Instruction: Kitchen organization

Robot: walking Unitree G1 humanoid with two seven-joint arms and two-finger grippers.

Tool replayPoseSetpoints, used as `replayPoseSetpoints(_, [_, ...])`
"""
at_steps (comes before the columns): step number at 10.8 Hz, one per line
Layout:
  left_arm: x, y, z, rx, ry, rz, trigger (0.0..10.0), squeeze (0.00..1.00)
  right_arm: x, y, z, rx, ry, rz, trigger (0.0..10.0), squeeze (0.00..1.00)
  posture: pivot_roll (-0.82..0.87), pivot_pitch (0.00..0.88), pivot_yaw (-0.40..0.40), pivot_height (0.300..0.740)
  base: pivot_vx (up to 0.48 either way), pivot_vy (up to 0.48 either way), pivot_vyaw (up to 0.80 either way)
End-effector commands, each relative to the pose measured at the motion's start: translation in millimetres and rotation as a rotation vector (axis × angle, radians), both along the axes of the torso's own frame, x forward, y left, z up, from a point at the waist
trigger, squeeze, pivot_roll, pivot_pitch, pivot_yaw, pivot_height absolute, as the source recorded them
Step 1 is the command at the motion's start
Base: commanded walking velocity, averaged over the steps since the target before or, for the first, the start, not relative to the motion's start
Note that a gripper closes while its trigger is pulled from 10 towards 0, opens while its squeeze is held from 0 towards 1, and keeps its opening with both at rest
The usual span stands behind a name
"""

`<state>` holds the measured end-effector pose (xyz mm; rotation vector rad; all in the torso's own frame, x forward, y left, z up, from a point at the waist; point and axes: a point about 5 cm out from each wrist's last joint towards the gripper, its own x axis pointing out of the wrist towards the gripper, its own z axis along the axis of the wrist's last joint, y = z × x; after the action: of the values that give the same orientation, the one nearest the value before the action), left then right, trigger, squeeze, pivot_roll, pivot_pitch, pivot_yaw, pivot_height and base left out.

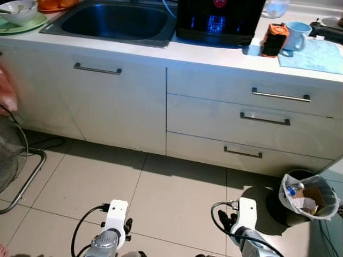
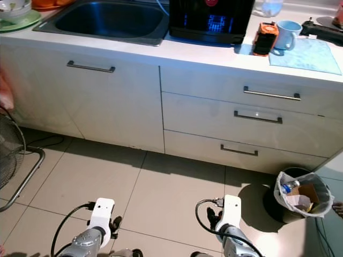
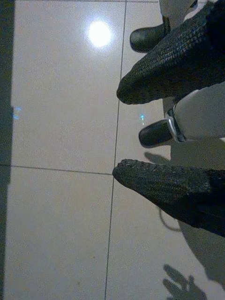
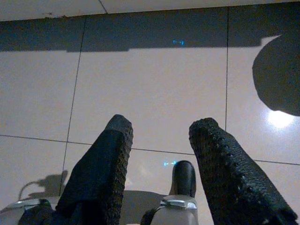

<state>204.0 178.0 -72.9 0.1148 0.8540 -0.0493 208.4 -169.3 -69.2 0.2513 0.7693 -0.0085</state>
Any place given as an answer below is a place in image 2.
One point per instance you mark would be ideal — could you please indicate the small grey dish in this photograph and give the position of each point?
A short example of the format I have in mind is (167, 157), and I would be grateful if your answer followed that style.
(327, 21)

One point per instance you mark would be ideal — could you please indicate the light blue mug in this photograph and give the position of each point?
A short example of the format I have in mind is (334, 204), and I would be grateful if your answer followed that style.
(289, 33)

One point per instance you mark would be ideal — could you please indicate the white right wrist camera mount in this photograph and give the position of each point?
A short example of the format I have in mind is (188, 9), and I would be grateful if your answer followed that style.
(229, 209)

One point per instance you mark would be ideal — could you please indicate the white bin liner bag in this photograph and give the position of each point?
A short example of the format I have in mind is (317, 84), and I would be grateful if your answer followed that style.
(324, 195)

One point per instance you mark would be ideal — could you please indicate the grey left robot foot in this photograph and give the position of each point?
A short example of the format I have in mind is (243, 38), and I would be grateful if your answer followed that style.
(126, 254)

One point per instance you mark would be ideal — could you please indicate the brown cardboard box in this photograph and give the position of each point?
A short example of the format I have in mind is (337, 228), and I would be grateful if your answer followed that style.
(311, 194)

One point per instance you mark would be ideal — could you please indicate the clear plastic bottle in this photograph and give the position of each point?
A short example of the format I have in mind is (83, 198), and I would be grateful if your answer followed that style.
(270, 6)

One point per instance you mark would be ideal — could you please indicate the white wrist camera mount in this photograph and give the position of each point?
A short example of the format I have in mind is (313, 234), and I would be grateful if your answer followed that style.
(102, 211)
(229, 209)

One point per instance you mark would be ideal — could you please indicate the white ceramic bowl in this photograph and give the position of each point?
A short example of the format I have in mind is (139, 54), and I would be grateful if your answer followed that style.
(13, 9)

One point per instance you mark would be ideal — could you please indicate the black countertop appliance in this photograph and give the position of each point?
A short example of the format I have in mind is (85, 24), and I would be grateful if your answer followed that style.
(214, 13)

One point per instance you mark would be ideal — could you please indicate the grey robot foot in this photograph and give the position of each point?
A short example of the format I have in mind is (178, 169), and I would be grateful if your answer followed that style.
(126, 254)
(194, 255)

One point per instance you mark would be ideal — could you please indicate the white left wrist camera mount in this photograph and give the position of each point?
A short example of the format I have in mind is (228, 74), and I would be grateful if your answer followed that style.
(102, 211)

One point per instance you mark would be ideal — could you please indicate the white drawer front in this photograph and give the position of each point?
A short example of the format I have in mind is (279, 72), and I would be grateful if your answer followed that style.
(203, 83)
(193, 144)
(203, 115)

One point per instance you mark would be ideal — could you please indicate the black handheld tool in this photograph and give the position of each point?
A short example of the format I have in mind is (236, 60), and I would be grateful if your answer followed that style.
(321, 31)

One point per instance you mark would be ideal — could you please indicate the orange plate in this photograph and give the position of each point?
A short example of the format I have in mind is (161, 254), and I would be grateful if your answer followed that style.
(48, 4)

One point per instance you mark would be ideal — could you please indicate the orange black handheld device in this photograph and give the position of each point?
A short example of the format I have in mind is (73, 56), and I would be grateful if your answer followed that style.
(266, 38)

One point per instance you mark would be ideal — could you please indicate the empty plastic bottle blue cap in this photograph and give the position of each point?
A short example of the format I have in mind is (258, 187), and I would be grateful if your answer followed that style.
(289, 187)

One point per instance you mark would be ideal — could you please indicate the black trash bin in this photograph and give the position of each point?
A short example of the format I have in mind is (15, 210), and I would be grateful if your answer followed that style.
(292, 217)

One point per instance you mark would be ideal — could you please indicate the light blue cloth mat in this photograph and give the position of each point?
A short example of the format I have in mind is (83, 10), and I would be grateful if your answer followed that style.
(311, 56)

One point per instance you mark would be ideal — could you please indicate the crumpled white paper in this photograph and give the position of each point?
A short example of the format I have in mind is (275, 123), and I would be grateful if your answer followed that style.
(297, 203)

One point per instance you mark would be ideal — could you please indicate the grey right robot foot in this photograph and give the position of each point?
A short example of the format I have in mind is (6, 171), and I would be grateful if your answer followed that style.
(194, 255)

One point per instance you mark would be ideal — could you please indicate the green plate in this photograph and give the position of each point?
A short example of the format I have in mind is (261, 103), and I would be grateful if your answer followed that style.
(28, 22)

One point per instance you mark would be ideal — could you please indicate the stainless steel sink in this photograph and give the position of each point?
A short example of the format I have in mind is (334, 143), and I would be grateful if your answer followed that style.
(112, 19)

